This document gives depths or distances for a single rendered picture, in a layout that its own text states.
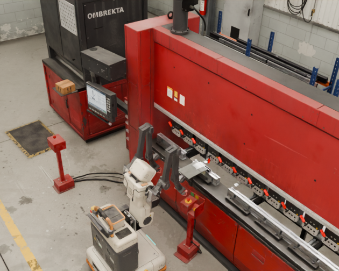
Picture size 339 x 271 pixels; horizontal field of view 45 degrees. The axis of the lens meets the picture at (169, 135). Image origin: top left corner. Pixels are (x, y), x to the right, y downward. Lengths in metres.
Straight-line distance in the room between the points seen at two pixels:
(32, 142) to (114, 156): 1.36
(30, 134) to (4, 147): 0.46
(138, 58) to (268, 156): 1.73
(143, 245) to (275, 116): 2.09
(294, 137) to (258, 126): 0.37
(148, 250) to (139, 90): 1.75
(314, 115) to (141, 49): 2.02
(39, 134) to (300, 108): 4.67
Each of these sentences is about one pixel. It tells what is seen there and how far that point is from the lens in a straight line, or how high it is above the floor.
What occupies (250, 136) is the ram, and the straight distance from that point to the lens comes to 3.75.
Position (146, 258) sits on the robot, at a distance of 4.53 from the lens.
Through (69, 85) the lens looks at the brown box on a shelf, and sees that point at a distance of 5.91.
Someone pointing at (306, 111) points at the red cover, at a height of 2.24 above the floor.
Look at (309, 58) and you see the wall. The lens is 8.47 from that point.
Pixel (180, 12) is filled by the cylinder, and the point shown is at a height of 2.53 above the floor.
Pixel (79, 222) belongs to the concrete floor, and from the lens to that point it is 5.32.
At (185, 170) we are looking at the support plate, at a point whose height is 1.00.
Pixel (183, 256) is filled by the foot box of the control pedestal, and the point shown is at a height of 0.02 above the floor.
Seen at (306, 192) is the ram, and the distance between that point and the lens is 3.58.
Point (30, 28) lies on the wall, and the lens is 10.79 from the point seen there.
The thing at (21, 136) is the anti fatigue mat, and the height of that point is 0.01.
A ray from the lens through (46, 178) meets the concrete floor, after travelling 6.04.
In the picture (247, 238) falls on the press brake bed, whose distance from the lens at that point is 4.25.
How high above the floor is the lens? 3.82
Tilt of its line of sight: 35 degrees down
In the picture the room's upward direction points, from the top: 2 degrees clockwise
